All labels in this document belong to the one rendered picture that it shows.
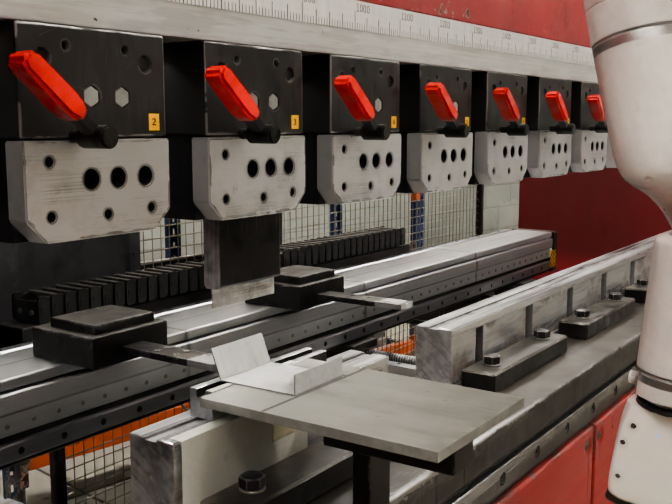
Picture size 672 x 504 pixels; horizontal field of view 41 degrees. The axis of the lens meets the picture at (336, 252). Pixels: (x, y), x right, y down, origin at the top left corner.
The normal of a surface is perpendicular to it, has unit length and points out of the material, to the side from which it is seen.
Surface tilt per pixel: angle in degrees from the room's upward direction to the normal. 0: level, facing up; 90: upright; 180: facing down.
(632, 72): 87
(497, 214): 90
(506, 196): 90
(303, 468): 0
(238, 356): 69
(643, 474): 88
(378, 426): 0
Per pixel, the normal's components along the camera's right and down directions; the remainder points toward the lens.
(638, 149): -0.73, 0.11
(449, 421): 0.00, -0.99
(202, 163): -0.56, 0.11
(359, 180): 0.83, 0.08
